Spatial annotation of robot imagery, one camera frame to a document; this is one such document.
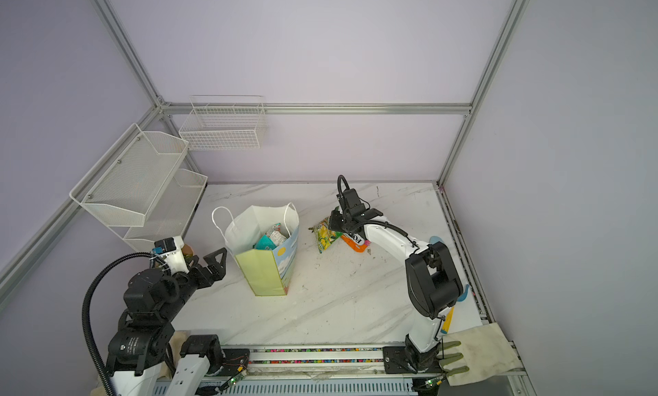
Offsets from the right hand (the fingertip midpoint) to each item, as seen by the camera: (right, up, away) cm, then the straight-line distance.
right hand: (326, 223), depth 91 cm
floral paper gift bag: (-17, -14, -14) cm, 26 cm away
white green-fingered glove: (+48, -38, -15) cm, 63 cm away
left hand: (-30, -8, -23) cm, 38 cm away
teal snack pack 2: (-16, -3, -7) cm, 18 cm away
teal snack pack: (-20, -6, -6) cm, 22 cm away
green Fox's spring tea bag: (-1, -5, +3) cm, 6 cm away
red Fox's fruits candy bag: (+3, -4, -1) cm, 5 cm away
